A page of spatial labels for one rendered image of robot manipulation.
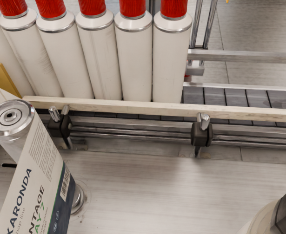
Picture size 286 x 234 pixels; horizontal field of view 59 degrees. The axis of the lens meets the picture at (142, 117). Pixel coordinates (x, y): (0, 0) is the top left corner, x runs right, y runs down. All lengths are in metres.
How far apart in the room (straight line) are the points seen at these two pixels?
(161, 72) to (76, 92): 0.14
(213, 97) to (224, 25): 0.32
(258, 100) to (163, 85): 0.18
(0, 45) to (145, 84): 0.22
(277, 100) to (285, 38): 0.28
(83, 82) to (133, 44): 0.12
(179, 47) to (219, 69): 0.27
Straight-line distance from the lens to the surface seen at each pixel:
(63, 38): 0.37
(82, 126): 0.47
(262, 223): 0.18
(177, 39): 0.35
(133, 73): 0.39
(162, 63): 0.37
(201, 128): 0.38
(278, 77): 0.64
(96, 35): 0.36
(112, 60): 0.39
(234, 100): 0.49
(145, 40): 0.36
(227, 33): 0.74
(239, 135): 0.47
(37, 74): 0.43
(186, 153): 0.46
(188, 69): 0.50
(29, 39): 0.39
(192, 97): 0.47
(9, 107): 0.24
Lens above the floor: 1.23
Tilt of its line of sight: 52 degrees down
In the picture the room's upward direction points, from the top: 2 degrees counter-clockwise
